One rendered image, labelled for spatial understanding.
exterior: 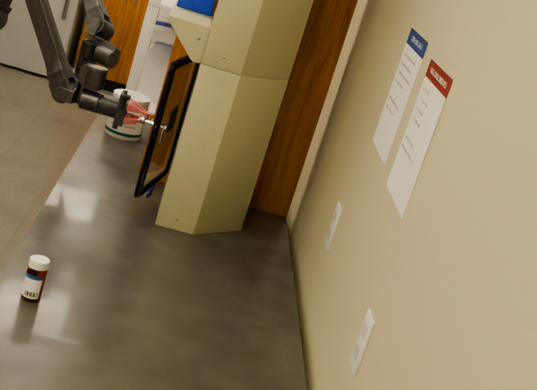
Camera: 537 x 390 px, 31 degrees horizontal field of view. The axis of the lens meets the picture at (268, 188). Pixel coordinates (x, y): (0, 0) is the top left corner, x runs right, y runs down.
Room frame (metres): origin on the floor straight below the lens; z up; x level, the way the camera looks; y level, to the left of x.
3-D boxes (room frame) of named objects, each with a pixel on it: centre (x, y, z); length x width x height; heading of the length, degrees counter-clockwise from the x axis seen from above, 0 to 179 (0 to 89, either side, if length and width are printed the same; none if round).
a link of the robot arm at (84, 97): (2.62, 0.55, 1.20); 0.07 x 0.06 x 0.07; 96
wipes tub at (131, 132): (3.26, 0.55, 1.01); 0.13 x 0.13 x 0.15
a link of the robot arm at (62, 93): (2.63, 0.58, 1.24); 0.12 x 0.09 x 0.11; 81
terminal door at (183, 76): (2.68, 0.33, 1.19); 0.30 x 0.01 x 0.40; 174
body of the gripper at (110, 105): (2.62, 0.49, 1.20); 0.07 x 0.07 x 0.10; 6
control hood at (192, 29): (2.68, 0.35, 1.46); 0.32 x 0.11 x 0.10; 7
